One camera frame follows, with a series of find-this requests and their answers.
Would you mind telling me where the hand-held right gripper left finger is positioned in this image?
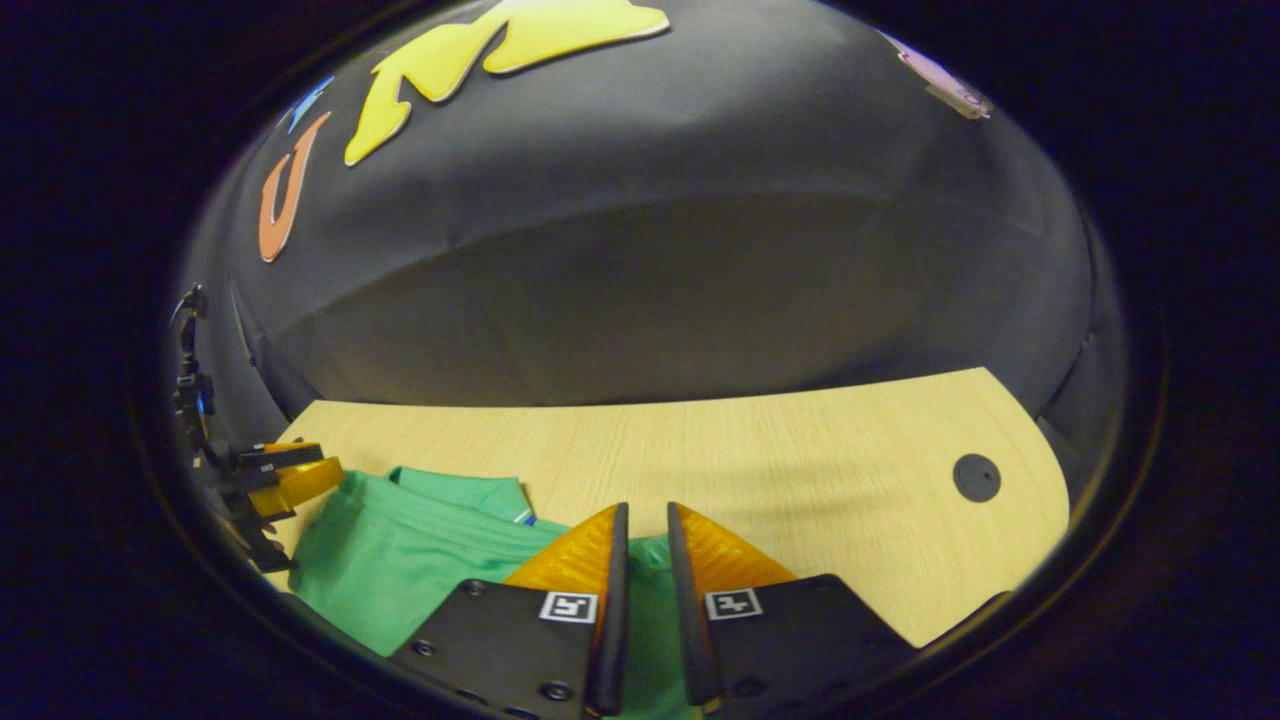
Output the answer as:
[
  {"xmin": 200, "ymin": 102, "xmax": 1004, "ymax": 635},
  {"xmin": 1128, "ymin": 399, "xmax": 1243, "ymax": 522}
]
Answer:
[{"xmin": 388, "ymin": 501, "xmax": 631, "ymax": 720}]

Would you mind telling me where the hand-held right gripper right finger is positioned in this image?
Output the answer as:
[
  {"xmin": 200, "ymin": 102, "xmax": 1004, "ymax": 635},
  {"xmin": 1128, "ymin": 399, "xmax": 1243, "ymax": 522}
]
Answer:
[{"xmin": 666, "ymin": 501, "xmax": 919, "ymax": 720}]

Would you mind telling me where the green T-shirt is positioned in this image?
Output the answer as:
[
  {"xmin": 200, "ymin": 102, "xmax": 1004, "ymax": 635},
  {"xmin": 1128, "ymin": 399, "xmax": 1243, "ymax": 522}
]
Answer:
[{"xmin": 288, "ymin": 465, "xmax": 701, "ymax": 720}]

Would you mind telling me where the black table grommet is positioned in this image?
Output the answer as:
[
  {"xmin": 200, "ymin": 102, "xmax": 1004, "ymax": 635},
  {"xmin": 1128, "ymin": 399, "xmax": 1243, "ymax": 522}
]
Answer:
[{"xmin": 952, "ymin": 453, "xmax": 1002, "ymax": 503}]

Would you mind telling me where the black backdrop cloth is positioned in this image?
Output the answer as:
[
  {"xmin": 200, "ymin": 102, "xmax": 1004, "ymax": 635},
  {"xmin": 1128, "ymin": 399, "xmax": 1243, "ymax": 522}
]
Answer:
[{"xmin": 170, "ymin": 0, "xmax": 1131, "ymax": 491}]

